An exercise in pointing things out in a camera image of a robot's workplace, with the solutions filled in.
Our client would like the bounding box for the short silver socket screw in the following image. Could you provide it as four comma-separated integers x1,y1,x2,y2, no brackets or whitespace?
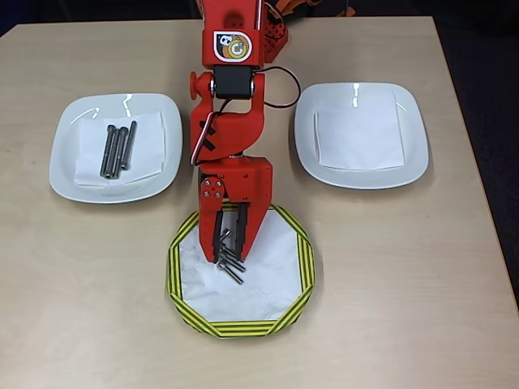
218,261,244,286
217,250,247,273

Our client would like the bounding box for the white paper napkin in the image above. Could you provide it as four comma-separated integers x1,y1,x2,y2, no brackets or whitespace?
313,88,406,171
74,109,167,190

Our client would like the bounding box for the yellow green striped paper plate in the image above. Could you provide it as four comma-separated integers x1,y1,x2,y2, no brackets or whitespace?
165,202,317,340

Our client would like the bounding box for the white square plate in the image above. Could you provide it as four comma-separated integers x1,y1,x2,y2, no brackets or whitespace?
48,92,184,205
293,82,430,190

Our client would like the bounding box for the white servo cable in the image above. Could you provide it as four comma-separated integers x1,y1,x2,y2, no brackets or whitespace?
189,109,222,166

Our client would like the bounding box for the black servo cable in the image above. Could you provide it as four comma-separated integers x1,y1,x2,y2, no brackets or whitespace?
263,66,302,109

